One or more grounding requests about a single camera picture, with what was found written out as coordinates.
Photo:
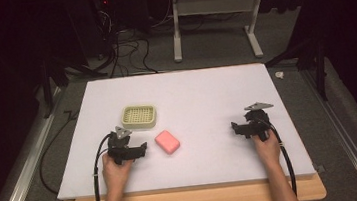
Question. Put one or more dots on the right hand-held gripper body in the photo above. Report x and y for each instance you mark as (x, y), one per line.
(257, 119)

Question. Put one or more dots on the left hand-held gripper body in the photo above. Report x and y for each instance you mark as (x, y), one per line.
(120, 146)

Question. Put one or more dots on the person's left hand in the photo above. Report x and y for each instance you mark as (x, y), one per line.
(115, 175)

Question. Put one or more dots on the person's right hand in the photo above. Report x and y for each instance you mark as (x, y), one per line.
(269, 151)

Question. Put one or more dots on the pink soap bar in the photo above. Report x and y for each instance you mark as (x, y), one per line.
(167, 142)

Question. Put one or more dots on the cream slotted soap dish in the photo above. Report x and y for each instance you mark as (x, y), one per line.
(138, 117)

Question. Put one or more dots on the white foam board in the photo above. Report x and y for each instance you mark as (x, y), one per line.
(193, 105)

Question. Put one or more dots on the small white scrap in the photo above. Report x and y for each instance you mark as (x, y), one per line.
(279, 74)

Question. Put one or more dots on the black metal stand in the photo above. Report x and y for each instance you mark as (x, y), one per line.
(47, 87)
(316, 56)

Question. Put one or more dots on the aluminium floor rail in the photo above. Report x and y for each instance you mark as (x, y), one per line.
(24, 187)
(347, 136)

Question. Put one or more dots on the white metal desk frame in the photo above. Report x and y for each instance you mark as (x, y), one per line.
(213, 6)

